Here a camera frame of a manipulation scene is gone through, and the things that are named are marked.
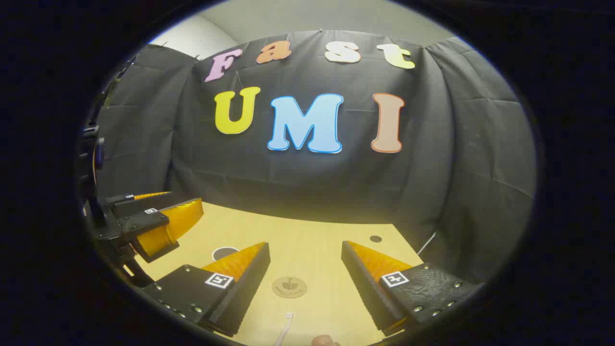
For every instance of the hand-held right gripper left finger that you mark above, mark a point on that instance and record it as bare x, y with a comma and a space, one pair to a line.
250, 283

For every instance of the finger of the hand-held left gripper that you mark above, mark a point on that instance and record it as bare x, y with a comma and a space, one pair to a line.
168, 226
144, 205

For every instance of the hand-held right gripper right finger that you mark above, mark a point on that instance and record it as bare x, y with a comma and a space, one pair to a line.
365, 293

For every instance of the round wooden coaster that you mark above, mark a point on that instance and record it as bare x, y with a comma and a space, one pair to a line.
289, 287

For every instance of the white cup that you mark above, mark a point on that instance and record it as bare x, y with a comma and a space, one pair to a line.
223, 253

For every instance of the white toothbrush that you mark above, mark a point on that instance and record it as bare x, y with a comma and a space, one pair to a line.
284, 329

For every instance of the wooden desktop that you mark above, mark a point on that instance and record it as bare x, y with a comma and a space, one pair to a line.
307, 240

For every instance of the black round desk grommet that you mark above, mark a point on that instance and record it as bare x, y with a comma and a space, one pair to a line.
375, 238

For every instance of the black backdrop cloth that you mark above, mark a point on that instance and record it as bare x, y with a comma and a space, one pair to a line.
336, 182

